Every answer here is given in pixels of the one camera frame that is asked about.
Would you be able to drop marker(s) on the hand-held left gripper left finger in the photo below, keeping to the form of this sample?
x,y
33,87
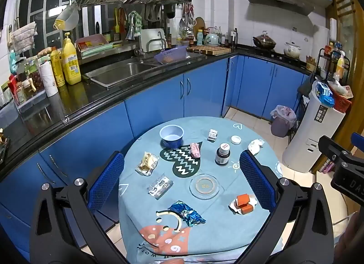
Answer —
x,y
106,181

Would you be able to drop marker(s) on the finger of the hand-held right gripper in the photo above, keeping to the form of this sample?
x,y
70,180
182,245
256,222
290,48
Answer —
x,y
358,139
330,145

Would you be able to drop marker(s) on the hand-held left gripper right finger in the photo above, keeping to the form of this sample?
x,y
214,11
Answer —
x,y
256,180

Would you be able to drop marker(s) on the orange blocks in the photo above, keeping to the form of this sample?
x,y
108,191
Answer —
x,y
243,204

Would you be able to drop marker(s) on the white tissue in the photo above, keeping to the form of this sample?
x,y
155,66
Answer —
x,y
254,147

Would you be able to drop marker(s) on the yellow snack wrapper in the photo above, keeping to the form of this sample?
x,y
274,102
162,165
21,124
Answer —
x,y
148,161

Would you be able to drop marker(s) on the pink wrapper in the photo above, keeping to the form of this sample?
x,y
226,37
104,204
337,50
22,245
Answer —
x,y
195,150

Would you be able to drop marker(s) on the blue foil wrapper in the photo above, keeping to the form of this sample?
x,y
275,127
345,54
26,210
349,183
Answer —
x,y
186,214

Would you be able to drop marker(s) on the person's right forearm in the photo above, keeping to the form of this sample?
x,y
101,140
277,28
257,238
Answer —
x,y
351,241

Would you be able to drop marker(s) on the pink box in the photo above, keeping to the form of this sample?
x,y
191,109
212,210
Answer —
x,y
327,165

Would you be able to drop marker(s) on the white cylindrical appliance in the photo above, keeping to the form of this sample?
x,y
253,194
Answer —
x,y
310,138

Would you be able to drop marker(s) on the red plastic basket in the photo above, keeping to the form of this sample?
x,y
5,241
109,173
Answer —
x,y
341,101

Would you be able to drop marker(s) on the dark brown pill bottle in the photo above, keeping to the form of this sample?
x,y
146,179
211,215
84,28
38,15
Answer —
x,y
221,155

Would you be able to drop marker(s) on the white round lid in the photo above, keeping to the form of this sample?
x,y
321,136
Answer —
x,y
236,139

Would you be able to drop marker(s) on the blue packet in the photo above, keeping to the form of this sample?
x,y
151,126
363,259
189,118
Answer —
x,y
325,94

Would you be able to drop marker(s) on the purple bin with plastic bag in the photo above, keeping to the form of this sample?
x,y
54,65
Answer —
x,y
281,123

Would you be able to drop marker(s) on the small white medicine box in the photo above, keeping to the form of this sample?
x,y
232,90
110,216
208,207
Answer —
x,y
212,134

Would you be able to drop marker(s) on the blue cup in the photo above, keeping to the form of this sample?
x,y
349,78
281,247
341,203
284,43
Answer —
x,y
170,140

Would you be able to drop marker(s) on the blue base cabinets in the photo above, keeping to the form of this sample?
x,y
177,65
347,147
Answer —
x,y
153,110

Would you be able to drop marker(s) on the black kitchen countertop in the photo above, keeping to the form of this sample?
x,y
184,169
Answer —
x,y
74,96

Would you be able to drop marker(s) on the white ceramic pot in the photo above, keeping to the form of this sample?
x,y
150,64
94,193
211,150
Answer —
x,y
292,50

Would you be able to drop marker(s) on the stainless steel sink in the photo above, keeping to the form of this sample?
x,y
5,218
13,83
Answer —
x,y
128,70

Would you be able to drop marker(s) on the white paper roll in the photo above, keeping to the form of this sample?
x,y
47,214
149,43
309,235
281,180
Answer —
x,y
48,80

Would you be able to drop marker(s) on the clear storage box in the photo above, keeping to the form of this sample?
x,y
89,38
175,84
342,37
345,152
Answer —
x,y
28,90

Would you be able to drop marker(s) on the large yellow detergent bottle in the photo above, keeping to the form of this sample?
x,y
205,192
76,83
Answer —
x,y
71,64

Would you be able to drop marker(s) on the dark wok with glass lid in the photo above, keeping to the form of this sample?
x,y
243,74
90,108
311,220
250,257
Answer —
x,y
264,41

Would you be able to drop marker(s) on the small yellow bottle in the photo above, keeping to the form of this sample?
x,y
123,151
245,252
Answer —
x,y
57,67

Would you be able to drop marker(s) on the wooden cutting board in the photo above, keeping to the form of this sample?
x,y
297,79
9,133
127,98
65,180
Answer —
x,y
209,50

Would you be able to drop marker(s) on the pink plastic tray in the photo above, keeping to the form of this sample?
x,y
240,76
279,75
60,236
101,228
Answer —
x,y
91,42

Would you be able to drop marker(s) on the purple plastic basket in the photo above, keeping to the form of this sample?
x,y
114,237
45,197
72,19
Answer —
x,y
170,55

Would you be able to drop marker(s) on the mint green kettle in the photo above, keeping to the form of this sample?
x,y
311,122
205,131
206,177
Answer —
x,y
212,38

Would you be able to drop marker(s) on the steel faucet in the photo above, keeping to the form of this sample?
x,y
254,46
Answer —
x,y
132,34

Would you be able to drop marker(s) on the green checked towel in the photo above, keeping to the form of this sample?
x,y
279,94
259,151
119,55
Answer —
x,y
136,19

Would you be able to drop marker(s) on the round wooden board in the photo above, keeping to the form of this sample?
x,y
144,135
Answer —
x,y
199,24

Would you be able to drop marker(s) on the folded cloths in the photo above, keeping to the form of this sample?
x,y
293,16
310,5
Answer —
x,y
24,36

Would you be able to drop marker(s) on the hanging plastic strainer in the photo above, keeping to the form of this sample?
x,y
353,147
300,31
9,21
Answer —
x,y
68,17

